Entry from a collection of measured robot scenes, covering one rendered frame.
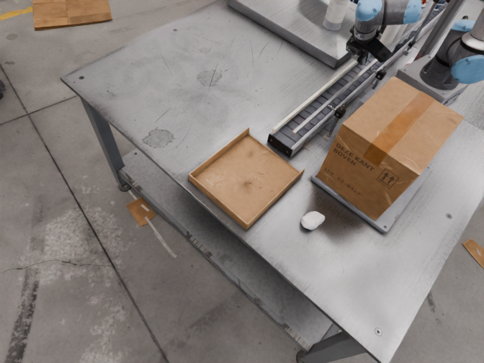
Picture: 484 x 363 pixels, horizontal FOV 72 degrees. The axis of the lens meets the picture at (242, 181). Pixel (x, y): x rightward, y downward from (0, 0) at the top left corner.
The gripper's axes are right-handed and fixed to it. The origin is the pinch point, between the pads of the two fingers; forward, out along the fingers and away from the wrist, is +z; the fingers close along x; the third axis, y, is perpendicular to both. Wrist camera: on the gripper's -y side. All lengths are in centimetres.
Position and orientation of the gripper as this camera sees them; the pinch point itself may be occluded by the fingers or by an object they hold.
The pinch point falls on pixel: (364, 63)
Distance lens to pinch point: 154.4
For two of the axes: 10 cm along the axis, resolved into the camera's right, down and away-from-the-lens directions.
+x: -6.2, 7.8, 0.3
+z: 2.6, 1.7, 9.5
